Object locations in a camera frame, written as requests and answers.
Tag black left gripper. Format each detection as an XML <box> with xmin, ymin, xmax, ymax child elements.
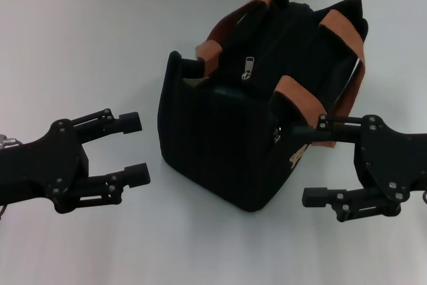
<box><xmin>0</xmin><ymin>108</ymin><xmax>151</xmax><ymax>214</ymax></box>

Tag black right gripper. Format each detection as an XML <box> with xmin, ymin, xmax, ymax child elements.
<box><xmin>293</xmin><ymin>114</ymin><xmax>427</xmax><ymax>223</ymax></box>

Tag black food bag brown handles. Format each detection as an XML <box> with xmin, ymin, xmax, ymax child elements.
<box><xmin>157</xmin><ymin>0</ymin><xmax>370</xmax><ymax>213</ymax></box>

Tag silver zipper pull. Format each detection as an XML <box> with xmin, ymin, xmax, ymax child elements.
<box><xmin>240</xmin><ymin>56</ymin><xmax>256</xmax><ymax>81</ymax></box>

